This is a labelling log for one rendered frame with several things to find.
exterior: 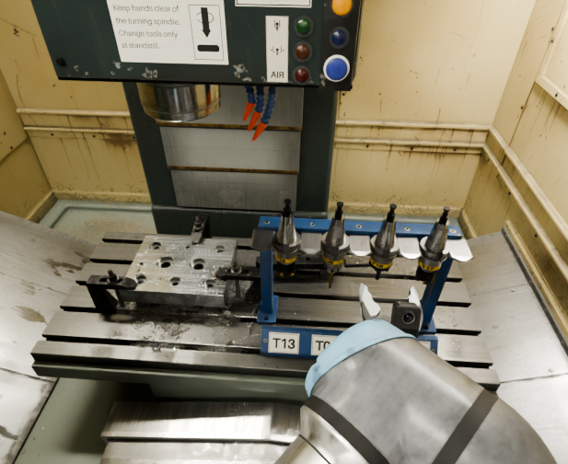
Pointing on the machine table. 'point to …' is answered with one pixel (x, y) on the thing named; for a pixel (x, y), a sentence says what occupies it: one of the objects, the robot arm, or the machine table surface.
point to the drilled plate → (166, 293)
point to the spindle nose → (179, 100)
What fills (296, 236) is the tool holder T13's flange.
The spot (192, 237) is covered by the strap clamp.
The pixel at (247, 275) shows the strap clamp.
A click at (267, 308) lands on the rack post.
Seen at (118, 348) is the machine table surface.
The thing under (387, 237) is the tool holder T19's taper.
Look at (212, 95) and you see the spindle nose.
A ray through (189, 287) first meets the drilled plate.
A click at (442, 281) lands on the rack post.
